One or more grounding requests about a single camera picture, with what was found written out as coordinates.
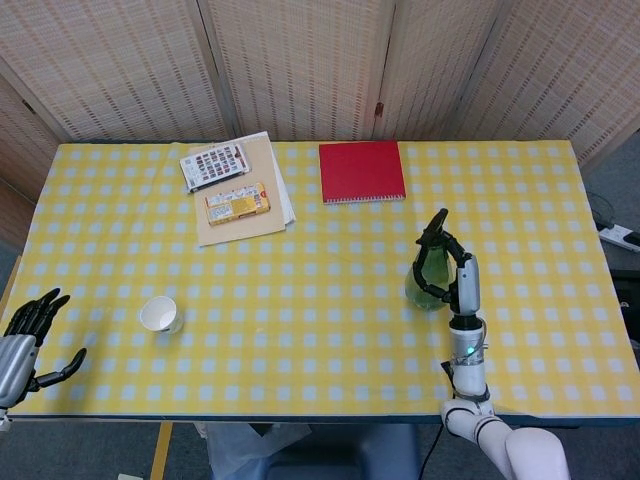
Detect tan paper envelope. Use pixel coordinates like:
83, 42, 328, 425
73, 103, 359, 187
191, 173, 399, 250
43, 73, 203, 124
192, 139, 287, 247

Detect white paper sheets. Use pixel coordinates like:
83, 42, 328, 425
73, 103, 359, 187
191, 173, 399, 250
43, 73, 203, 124
234, 131, 297, 225

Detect black white picture box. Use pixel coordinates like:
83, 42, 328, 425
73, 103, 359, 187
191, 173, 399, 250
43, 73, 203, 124
179, 142, 250, 195

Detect yellow cardboard box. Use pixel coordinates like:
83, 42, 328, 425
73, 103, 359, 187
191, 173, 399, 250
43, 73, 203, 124
204, 182, 273, 227

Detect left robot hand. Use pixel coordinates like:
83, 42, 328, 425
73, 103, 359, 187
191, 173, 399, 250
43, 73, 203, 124
0, 287, 88, 409

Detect black cable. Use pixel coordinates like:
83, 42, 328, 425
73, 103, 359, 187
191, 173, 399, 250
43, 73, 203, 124
584, 189, 621, 232

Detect yellow checked tablecloth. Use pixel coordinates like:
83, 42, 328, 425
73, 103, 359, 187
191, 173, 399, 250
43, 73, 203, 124
7, 141, 629, 419

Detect flower print paper cup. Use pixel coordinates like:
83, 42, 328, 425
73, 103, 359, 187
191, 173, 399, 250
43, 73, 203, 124
139, 295, 184, 336

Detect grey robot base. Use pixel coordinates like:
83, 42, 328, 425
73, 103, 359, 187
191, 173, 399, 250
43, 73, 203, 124
207, 422, 421, 480

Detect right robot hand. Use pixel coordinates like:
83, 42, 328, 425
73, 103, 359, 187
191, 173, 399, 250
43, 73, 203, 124
415, 229, 483, 329

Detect red spiral notebook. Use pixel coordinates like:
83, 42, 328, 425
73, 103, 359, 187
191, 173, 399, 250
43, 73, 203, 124
318, 140, 408, 206

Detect woven folding screen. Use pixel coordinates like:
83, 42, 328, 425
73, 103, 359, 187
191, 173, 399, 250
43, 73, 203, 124
0, 0, 640, 201

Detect green spray bottle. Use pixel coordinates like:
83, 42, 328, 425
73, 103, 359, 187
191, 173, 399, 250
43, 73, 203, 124
404, 208, 459, 312

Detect white power strip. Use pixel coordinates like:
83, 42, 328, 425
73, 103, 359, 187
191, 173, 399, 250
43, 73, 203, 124
598, 224, 640, 253

